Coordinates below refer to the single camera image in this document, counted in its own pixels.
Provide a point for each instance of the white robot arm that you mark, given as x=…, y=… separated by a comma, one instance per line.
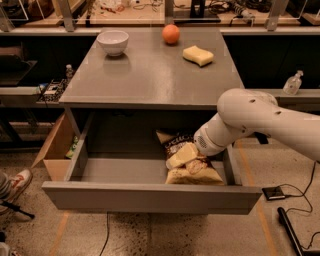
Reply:
x=242, y=112

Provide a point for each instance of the green snack bag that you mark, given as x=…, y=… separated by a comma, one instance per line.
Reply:
x=72, y=148

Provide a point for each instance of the cardboard box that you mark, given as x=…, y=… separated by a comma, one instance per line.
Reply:
x=54, y=150

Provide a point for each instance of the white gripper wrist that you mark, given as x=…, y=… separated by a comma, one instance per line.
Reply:
x=204, y=142

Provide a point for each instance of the yellow sponge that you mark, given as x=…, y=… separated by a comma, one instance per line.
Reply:
x=197, y=55

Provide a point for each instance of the orange fruit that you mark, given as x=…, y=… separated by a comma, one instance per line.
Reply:
x=171, y=34

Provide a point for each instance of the wooden workbench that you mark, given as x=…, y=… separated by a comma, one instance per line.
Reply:
x=144, y=13

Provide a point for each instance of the brown chip bag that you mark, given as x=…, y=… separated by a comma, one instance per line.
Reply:
x=171, y=143

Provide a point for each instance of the white bowl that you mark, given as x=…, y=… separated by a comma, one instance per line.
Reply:
x=113, y=42

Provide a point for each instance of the small black device on floor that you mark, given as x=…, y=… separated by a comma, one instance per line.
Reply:
x=273, y=193

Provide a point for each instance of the black pole on floor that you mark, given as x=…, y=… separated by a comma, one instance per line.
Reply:
x=285, y=222

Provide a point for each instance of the white red sneaker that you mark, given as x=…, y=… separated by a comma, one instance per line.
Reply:
x=12, y=186

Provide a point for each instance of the black tripod leg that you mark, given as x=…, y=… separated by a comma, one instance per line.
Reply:
x=16, y=208

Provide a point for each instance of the small plastic bottle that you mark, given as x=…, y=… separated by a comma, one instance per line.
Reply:
x=69, y=72

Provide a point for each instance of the grey counter cabinet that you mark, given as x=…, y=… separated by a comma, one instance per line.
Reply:
x=153, y=75

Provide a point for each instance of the clear sanitizer bottle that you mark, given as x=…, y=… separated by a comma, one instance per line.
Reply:
x=293, y=83

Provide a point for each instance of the grey open drawer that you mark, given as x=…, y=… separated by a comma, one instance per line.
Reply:
x=119, y=166

